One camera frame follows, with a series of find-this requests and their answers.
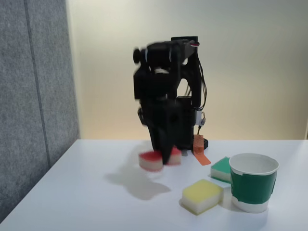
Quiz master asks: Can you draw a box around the red sponge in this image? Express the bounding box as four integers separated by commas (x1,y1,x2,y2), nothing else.
138,146,182,173

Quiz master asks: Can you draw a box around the orange tape strip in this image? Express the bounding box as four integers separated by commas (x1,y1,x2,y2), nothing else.
193,134,212,167

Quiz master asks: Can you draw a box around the white controller box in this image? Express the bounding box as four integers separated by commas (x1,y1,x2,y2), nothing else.
195,110,206,128

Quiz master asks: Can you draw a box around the yellow sponge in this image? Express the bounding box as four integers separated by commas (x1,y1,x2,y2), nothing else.
181,179,224,216

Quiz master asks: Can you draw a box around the green sponge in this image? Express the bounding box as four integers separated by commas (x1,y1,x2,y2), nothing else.
210,156,232,184

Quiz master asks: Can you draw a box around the white paper cup green band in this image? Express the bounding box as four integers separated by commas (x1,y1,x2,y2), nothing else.
229,153,280,214

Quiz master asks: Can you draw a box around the grey felt partition panel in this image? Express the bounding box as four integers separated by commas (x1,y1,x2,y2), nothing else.
0,0,80,218

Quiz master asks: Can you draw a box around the black cable bundle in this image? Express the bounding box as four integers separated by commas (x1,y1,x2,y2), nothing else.
182,42,209,109

